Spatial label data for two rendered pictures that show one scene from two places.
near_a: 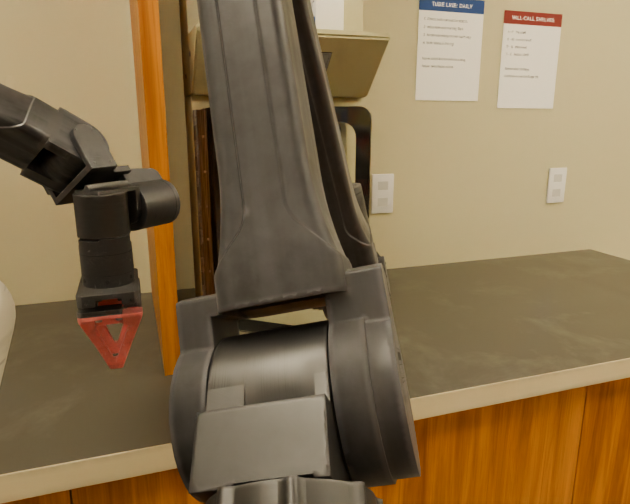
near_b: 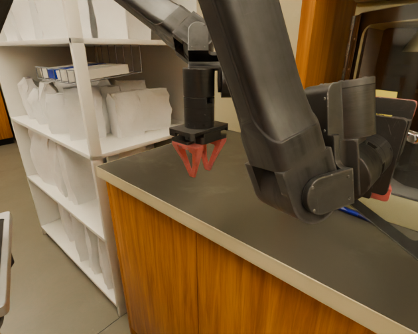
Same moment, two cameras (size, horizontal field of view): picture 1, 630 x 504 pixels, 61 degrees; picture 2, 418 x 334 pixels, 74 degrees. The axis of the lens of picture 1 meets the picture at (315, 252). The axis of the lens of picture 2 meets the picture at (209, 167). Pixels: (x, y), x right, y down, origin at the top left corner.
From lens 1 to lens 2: 0.43 m
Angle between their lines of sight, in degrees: 58
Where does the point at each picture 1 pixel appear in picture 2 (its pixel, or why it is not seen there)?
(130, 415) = (236, 211)
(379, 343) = not seen: outside the picture
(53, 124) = (181, 22)
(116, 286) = (192, 128)
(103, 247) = (187, 102)
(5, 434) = (192, 189)
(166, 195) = not seen: hidden behind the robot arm
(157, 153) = (302, 50)
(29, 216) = not seen: hidden behind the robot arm
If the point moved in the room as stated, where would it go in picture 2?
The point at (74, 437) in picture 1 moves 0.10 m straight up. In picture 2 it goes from (206, 206) to (206, 171)
